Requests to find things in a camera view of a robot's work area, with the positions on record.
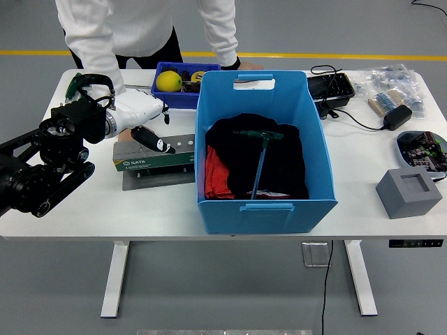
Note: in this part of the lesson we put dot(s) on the person's left forearm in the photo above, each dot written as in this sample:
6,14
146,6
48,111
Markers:
223,42

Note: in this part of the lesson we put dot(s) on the green metal tool stand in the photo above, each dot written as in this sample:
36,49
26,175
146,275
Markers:
153,164

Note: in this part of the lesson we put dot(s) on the black plastic tray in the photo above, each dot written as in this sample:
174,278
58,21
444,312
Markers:
331,89

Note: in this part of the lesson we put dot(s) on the black table control panel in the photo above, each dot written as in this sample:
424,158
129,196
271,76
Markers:
415,243

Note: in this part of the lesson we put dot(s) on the circuit board parts pile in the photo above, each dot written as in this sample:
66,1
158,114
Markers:
424,150

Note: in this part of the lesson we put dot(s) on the person's right hand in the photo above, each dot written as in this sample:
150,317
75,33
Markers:
123,135

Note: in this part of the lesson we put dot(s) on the large blue plastic box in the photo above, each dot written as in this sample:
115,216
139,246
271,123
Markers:
265,218

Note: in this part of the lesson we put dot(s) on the black power adapter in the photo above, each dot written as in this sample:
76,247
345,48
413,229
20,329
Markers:
398,118

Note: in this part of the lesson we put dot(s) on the person's left hand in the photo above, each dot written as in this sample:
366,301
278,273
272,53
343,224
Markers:
250,66

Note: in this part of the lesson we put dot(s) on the black plug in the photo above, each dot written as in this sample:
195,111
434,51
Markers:
327,111

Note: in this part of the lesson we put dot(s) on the brown small parts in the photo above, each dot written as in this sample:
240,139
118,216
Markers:
191,88

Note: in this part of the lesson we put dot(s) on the dark round cap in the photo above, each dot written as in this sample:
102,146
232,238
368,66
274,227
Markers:
185,76

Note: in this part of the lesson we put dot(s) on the person torso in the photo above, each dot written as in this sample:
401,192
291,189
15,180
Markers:
139,24

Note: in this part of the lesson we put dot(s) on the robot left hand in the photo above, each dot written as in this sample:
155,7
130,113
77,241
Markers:
136,108

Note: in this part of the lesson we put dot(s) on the yellow tape measure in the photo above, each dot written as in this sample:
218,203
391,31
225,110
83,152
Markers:
199,75

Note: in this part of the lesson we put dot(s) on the dark brown block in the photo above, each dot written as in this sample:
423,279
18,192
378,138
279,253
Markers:
170,68

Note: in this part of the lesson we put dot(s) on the metal floor plate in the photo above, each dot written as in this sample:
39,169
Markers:
316,254

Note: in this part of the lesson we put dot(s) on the red cloth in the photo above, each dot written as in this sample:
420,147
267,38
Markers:
216,174

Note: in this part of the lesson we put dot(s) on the taped resistor strips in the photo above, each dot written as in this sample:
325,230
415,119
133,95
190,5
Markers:
384,101

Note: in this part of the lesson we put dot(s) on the light blue plate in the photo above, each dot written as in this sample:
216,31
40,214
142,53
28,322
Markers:
401,155

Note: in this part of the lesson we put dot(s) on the black wristwatch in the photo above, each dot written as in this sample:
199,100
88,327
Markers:
232,63

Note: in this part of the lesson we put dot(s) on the black cloth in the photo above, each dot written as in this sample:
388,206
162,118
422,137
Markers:
286,164

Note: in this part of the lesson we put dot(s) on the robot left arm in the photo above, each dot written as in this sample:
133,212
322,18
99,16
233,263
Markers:
21,181

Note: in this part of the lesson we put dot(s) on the clear plastic component bags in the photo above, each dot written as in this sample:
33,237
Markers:
391,78

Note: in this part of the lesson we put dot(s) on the person's right forearm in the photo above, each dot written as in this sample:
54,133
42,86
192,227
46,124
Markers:
101,59

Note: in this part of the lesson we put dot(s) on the grey block with square recess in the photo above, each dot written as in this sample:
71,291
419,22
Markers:
401,206

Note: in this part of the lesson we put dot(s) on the small blue parts bin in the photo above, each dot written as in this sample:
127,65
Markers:
174,101

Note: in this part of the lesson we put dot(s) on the white table leg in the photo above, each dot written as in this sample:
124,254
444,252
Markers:
359,275
117,272

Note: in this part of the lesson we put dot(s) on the yellow lemon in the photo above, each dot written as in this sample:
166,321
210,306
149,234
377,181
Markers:
168,81

